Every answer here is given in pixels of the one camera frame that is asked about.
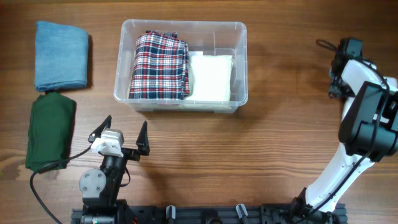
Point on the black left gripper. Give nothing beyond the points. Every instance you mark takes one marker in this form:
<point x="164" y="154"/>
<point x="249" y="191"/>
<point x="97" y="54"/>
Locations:
<point x="143" y="144"/>

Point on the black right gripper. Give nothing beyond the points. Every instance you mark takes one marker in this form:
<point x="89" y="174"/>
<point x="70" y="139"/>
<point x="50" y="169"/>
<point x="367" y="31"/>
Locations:
<point x="337" y="93"/>

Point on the red navy plaid cloth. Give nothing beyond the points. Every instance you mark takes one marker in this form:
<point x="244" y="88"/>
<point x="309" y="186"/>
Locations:
<point x="161" y="66"/>

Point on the cream cloth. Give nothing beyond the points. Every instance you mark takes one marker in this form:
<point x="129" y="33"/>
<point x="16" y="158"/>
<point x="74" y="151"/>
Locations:
<point x="210" y="83"/>

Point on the clear plastic storage container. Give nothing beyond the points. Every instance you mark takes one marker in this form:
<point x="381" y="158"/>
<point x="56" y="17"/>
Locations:
<point x="203" y="38"/>

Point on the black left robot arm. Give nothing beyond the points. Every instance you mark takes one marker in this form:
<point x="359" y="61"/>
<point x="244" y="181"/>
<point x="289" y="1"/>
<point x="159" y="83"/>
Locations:
<point x="100" y="187"/>

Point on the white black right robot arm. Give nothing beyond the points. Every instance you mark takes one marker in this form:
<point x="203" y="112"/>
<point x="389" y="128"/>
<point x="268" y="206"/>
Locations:
<point x="367" y="133"/>

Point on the folded dark green cloth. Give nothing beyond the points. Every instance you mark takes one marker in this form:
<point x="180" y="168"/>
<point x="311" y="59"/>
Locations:
<point x="50" y="131"/>

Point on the folded blue cloth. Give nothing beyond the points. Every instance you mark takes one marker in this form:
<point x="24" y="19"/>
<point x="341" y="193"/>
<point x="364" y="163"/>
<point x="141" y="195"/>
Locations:
<point x="61" y="57"/>

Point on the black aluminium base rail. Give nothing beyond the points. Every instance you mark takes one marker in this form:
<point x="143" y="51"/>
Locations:
<point x="264" y="214"/>

